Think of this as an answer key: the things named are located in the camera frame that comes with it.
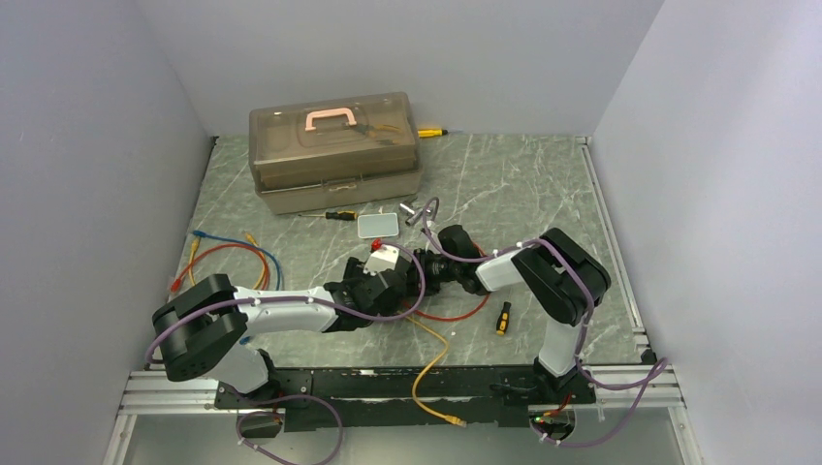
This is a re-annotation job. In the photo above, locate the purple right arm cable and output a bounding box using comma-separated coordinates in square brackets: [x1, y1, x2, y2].
[418, 196, 671, 450]

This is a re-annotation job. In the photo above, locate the yellow ethernet cable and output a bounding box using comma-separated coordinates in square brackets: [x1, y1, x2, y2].
[186, 232, 269, 294]
[404, 314, 467, 429]

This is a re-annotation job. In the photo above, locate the yellow ethernet cable in switch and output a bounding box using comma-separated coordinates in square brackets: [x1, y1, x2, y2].
[404, 314, 467, 429]

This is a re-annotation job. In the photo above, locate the chrome socket adapter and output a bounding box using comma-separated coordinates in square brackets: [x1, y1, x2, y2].
[398, 201, 435, 227]

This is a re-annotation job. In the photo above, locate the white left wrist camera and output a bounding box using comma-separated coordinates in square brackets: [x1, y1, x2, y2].
[364, 238, 401, 275]

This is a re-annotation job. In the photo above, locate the yellow handled screwdriver by wall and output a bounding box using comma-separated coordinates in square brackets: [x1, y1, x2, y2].
[417, 128, 449, 139]

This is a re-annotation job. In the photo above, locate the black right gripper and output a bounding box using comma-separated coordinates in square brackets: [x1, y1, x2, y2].
[403, 249, 461, 297]

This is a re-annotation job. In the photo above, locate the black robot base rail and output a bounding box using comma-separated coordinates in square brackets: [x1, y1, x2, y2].
[214, 364, 596, 432]

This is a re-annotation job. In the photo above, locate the brown translucent toolbox pink handle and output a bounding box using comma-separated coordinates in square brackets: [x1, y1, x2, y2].
[248, 92, 424, 214]

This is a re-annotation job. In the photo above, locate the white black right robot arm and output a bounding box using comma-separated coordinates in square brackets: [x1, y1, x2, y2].
[408, 225, 612, 402]

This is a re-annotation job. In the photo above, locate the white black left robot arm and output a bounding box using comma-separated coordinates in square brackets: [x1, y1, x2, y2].
[146, 259, 427, 407]

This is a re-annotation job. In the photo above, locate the black yellow screwdriver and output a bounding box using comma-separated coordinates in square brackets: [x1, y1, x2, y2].
[299, 210, 358, 222]

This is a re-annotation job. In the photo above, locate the blue ethernet cable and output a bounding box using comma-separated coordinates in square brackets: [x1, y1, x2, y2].
[192, 229, 285, 348]

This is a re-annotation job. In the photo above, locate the black orange stubby screwdriver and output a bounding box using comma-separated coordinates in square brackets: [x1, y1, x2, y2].
[495, 301, 512, 336]

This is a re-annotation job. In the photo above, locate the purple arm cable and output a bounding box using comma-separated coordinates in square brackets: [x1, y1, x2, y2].
[143, 240, 427, 465]
[418, 196, 671, 450]

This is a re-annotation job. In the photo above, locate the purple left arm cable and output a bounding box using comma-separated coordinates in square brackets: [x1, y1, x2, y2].
[143, 240, 427, 465]

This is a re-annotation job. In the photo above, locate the small white switch box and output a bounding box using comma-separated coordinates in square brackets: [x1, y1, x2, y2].
[357, 213, 399, 239]

